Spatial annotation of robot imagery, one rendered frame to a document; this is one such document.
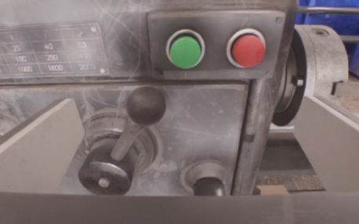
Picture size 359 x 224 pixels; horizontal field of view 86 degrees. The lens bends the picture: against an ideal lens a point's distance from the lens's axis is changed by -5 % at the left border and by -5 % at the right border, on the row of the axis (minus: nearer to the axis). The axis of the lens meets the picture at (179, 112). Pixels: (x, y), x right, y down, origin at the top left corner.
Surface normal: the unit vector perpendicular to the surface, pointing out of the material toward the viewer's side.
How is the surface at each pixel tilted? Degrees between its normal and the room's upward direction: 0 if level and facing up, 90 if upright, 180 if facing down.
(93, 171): 90
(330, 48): 39
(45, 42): 90
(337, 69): 62
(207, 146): 90
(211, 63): 90
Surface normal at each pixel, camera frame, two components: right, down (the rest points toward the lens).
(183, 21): -0.02, 0.52
